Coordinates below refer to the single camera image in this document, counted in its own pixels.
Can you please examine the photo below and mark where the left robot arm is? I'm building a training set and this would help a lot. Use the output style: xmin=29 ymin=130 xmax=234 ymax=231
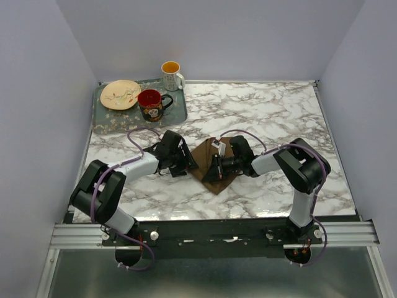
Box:
xmin=69 ymin=130 xmax=199 ymax=245

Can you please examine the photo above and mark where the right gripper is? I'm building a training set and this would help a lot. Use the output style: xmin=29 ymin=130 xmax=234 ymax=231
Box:
xmin=202 ymin=153 xmax=243 ymax=183

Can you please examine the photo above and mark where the floral green tray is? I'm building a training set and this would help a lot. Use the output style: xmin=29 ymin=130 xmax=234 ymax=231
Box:
xmin=92 ymin=78 xmax=187 ymax=135

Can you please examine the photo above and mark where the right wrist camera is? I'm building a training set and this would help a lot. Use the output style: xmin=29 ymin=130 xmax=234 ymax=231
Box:
xmin=212 ymin=139 xmax=226 ymax=156

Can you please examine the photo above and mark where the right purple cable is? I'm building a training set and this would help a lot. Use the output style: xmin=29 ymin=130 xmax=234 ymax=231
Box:
xmin=216 ymin=129 xmax=329 ymax=268

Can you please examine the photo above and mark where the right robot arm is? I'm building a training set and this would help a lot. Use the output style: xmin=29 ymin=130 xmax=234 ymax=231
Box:
xmin=202 ymin=135 xmax=331 ymax=243

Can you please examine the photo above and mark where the white mug orange inside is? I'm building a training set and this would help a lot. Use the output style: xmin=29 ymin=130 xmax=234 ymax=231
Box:
xmin=161 ymin=61 xmax=185 ymax=91

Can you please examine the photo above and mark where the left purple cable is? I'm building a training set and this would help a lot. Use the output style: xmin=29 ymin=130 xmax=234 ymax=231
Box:
xmin=91 ymin=126 xmax=164 ymax=273

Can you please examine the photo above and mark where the black skull mug red inside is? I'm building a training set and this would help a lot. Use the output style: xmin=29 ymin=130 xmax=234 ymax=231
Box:
xmin=137 ymin=89 xmax=174 ymax=122

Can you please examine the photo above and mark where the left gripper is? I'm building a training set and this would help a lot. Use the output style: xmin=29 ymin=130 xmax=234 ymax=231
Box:
xmin=169 ymin=143 xmax=199 ymax=178

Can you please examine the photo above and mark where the brown cloth napkin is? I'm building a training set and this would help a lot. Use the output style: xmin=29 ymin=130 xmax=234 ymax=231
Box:
xmin=189 ymin=137 xmax=237 ymax=195

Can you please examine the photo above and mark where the purple cable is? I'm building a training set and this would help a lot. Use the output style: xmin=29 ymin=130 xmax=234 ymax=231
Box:
xmin=216 ymin=129 xmax=329 ymax=268
xmin=91 ymin=126 xmax=164 ymax=273

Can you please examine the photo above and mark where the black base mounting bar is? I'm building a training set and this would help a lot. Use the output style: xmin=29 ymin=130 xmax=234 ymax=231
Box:
xmin=102 ymin=217 xmax=323 ymax=260

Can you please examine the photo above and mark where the beige floral plate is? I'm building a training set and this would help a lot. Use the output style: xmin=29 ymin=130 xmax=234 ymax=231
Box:
xmin=100 ymin=79 xmax=141 ymax=111

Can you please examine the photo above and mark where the aluminium frame rail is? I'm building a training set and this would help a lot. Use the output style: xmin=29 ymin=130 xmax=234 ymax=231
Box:
xmin=36 ymin=221 xmax=395 ymax=297

